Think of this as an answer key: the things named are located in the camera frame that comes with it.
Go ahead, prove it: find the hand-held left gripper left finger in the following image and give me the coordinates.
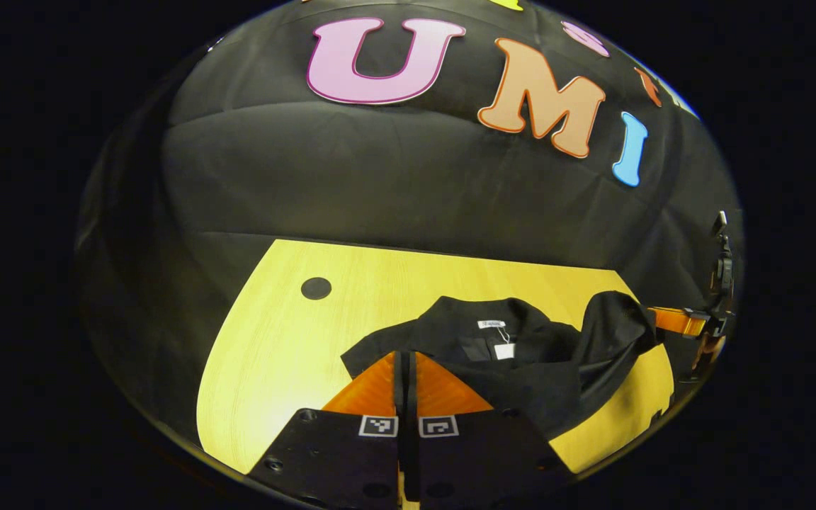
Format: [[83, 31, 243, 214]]
[[249, 351, 405, 510]]

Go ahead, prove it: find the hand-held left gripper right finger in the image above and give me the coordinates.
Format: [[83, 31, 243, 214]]
[[407, 351, 572, 507]]

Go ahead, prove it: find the black jacket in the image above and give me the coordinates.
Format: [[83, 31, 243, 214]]
[[341, 290, 664, 440]]

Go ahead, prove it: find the black backdrop cloth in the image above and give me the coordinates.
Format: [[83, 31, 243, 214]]
[[75, 0, 745, 440]]

